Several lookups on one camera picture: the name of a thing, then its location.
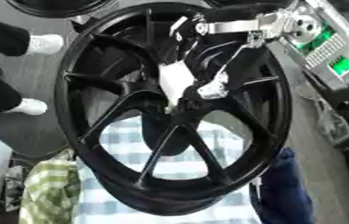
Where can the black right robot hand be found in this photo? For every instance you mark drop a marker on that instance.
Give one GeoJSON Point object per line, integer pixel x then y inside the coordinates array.
{"type": "Point", "coordinates": [233, 26]}

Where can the white pin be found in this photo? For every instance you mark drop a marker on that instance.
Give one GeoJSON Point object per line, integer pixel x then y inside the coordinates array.
{"type": "Point", "coordinates": [176, 78]}

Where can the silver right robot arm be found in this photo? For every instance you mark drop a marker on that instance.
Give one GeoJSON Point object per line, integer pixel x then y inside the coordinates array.
{"type": "Point", "coordinates": [330, 49]}

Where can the black spoked wheel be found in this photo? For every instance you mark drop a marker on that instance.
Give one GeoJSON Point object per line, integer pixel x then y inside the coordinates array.
{"type": "Point", "coordinates": [131, 186]}

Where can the dark blue fabric item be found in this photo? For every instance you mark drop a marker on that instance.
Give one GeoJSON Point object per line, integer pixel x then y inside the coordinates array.
{"type": "Point", "coordinates": [284, 192]}

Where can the black round tyre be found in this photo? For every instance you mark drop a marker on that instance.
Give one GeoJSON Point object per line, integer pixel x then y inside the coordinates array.
{"type": "Point", "coordinates": [54, 7]}

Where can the green white checked cloth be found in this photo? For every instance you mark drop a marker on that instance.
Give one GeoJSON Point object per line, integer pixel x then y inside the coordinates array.
{"type": "Point", "coordinates": [49, 189]}

